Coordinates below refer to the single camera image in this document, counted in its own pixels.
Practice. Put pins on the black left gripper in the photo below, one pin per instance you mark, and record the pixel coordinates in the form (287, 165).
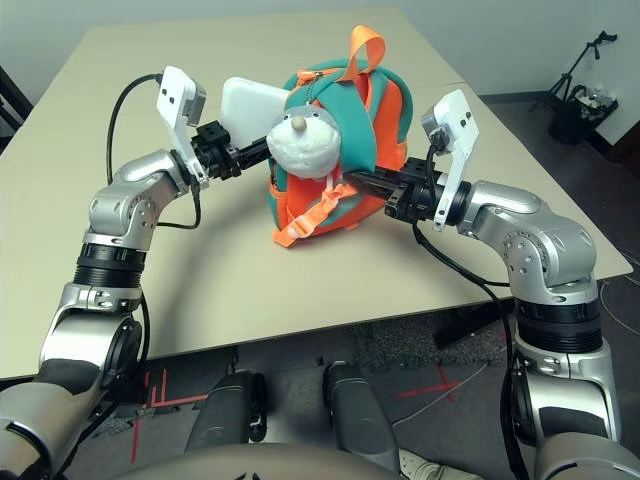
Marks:
(220, 155)

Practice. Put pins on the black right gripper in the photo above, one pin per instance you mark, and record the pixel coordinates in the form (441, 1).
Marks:
(415, 195)

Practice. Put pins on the white plastic pencil case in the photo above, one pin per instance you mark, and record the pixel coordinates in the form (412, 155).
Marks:
(250, 110)

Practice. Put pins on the teal and orange backpack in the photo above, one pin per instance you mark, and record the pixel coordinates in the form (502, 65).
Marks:
(385, 110)

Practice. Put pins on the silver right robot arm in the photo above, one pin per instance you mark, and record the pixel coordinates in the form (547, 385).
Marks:
(540, 230)

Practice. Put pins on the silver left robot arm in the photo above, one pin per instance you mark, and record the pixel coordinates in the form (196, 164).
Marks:
(120, 210)

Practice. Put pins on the white grey plush penguin charm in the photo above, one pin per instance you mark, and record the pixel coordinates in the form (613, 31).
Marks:
(302, 145)

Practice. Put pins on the dark speckled floor mat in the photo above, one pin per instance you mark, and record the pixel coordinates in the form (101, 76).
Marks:
(395, 345)

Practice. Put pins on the black table leg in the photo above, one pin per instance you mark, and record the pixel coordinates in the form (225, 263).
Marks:
(450, 332)

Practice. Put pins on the black trash bin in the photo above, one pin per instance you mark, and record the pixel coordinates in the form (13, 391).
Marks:
(570, 122)

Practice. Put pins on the black tripod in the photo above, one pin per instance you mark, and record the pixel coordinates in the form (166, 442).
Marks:
(582, 60)

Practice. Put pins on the grey right robot leg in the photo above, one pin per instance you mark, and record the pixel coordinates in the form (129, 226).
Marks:
(357, 415)

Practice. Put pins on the grey robot leg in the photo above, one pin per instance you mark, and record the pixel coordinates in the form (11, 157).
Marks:
(225, 415)
(357, 415)

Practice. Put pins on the red floor tape lines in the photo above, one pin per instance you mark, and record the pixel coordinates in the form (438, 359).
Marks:
(162, 397)

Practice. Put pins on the grey left robot leg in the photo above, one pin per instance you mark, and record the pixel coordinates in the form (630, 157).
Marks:
(225, 415)

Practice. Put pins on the white sneaker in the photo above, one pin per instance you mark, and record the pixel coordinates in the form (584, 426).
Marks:
(425, 470)

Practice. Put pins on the beige robot torso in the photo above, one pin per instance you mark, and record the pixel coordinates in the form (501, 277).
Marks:
(250, 465)

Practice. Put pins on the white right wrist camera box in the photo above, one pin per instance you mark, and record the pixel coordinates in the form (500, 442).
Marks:
(457, 125)

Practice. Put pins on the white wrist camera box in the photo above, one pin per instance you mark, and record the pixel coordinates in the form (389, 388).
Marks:
(457, 125)
(172, 95)

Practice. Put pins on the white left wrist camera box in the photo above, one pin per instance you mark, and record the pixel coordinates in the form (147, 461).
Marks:
(172, 95)

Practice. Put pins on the black metal desk frame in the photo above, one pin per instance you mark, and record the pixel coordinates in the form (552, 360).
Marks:
(10, 110)

